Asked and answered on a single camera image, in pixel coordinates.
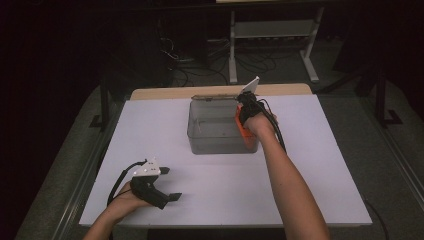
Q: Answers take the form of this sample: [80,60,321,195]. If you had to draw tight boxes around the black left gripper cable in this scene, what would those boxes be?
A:
[106,159,148,206]

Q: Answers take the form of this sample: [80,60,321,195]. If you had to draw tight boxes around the white metal stand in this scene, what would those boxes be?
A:
[227,6,325,85]

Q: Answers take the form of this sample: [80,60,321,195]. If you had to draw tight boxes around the grey translucent plastic box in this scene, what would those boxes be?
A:
[186,94,260,155]

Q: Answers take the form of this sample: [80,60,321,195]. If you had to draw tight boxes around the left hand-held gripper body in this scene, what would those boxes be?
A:
[129,157,170,211]

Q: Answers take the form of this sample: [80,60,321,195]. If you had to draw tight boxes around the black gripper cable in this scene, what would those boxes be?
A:
[258,98,287,154]
[106,159,148,206]

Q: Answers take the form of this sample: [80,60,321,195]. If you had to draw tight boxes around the person's left hand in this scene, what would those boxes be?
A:
[107,180,154,220]

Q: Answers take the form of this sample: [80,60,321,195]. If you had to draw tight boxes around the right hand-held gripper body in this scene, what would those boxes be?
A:
[235,75,268,127]

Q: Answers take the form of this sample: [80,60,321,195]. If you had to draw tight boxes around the person's right hand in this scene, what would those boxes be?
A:
[243,111,279,142]

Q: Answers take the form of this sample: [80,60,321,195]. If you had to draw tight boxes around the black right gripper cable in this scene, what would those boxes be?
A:
[258,98,287,154]

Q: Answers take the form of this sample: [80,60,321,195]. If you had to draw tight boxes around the black stand with foot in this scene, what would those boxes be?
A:
[89,75,112,132]
[373,64,403,127]

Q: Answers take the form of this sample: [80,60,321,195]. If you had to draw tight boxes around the black cables on floor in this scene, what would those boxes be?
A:
[159,36,278,87]

